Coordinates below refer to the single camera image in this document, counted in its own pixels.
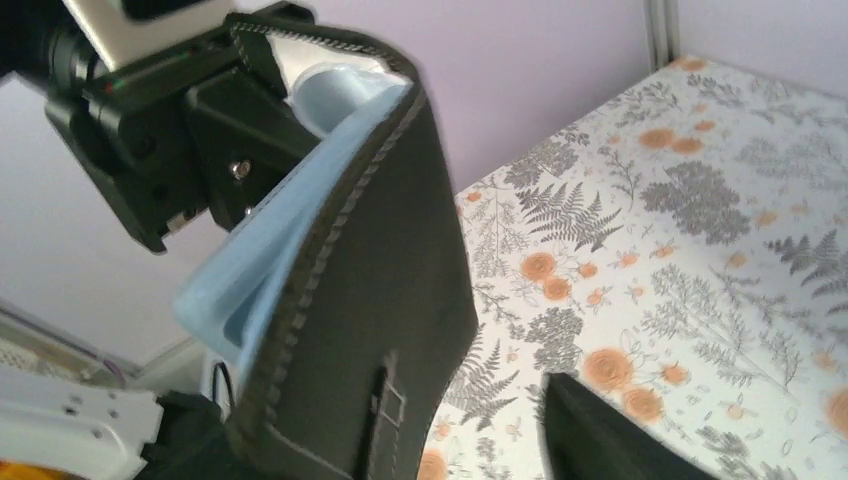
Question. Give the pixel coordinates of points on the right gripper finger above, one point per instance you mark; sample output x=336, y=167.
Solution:
x=587, y=439

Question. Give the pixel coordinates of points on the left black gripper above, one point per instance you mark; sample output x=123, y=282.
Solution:
x=176, y=134

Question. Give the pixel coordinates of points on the black leather card holder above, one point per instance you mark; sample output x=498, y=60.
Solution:
x=393, y=313

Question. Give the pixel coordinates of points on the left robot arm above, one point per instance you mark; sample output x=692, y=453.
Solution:
x=101, y=434

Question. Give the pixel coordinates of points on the floral table mat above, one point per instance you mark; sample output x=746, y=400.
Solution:
x=681, y=251

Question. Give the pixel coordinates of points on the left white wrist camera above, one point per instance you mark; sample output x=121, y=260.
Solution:
x=122, y=32

